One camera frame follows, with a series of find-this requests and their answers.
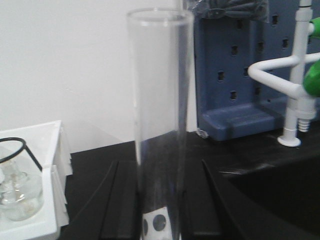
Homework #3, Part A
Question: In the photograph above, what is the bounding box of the green faucet knob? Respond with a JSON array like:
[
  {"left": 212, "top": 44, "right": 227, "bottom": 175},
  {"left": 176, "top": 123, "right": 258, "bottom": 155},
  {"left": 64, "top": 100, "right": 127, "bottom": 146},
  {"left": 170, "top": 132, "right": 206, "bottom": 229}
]
[{"left": 303, "top": 17, "right": 320, "bottom": 98}]

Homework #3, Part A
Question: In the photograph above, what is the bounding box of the right white storage bin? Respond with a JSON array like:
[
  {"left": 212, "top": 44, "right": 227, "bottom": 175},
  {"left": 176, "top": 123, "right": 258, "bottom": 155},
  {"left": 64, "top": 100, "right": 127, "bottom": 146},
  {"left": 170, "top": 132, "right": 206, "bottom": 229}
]
[{"left": 0, "top": 120, "right": 73, "bottom": 240}]

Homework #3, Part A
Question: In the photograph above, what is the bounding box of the white lab faucet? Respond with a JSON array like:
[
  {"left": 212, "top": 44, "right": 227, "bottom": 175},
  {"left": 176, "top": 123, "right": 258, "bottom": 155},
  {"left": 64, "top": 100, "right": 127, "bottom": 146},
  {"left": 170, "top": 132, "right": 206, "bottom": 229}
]
[{"left": 248, "top": 0, "right": 320, "bottom": 147}]

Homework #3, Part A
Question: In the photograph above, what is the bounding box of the black metal tripod stand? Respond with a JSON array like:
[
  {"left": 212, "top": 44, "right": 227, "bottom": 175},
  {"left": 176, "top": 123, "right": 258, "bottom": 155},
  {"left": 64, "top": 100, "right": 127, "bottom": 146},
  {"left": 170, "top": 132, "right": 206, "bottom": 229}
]
[{"left": 0, "top": 137, "right": 43, "bottom": 172}]

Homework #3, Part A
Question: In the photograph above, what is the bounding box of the blue-grey pegboard drying rack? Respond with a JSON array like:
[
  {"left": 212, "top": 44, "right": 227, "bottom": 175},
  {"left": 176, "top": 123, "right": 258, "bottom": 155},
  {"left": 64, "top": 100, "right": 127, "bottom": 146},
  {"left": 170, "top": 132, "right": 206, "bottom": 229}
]
[{"left": 188, "top": 0, "right": 320, "bottom": 142}]

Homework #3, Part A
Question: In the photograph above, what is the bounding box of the glass flask in right bin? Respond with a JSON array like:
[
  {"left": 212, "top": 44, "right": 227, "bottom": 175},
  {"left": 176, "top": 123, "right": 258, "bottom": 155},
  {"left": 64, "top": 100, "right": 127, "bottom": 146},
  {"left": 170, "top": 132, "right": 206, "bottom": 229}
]
[{"left": 0, "top": 153, "right": 44, "bottom": 222}]

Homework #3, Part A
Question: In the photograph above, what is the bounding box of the white test tube rack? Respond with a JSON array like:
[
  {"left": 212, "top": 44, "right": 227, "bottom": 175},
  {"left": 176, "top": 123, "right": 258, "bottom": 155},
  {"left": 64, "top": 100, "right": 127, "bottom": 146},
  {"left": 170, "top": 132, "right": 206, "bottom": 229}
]
[{"left": 141, "top": 206, "right": 173, "bottom": 240}]

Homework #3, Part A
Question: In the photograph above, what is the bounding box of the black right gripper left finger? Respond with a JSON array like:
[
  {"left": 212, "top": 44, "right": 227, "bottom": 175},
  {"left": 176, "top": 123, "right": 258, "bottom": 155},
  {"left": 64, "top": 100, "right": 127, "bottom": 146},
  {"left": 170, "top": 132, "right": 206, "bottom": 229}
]
[{"left": 60, "top": 161, "right": 140, "bottom": 240}]

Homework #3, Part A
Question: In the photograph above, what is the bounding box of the black lab sink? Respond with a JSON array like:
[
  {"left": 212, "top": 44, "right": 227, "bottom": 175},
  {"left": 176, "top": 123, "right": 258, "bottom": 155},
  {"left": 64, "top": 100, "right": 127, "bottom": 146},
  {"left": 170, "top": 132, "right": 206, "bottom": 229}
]
[{"left": 216, "top": 159, "right": 320, "bottom": 240}]

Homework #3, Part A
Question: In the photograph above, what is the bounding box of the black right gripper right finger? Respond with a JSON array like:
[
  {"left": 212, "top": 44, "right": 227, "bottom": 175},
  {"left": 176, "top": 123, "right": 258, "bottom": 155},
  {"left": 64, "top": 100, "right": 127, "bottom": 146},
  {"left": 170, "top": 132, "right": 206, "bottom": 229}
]
[{"left": 181, "top": 160, "right": 288, "bottom": 240}]

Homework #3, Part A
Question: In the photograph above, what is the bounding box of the clear glass test tube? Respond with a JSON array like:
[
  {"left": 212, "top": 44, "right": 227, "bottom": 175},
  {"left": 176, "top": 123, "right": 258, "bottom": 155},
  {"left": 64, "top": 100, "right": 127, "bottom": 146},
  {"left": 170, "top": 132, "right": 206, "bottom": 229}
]
[{"left": 127, "top": 7, "right": 194, "bottom": 240}]

